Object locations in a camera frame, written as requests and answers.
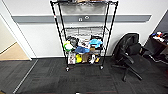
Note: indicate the white and black item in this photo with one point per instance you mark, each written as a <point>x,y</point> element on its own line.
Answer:
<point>94,60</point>

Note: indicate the small yellow item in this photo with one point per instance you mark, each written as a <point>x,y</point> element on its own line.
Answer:
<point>79,59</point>

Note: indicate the blue cloth bag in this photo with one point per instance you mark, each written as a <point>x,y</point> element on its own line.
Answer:
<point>82,50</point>

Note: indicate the dark office desk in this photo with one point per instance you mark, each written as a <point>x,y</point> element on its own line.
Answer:
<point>160,43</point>

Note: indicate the brown box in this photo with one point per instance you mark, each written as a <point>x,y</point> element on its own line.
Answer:
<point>85,58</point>

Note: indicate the blue plush toy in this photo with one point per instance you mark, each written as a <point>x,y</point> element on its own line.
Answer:
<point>96,42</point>

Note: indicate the flat black item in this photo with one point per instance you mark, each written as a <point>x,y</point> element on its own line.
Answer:
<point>96,37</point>

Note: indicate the white printed box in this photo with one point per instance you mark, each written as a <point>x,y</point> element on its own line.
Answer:
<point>71,58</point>

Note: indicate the black office chair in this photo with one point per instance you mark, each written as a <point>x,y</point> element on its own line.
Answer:
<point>131,56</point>

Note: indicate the wall sockets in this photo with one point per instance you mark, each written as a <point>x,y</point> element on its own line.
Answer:
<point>84,18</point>

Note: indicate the green and white toy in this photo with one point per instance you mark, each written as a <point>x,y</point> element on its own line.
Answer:
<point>68,46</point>

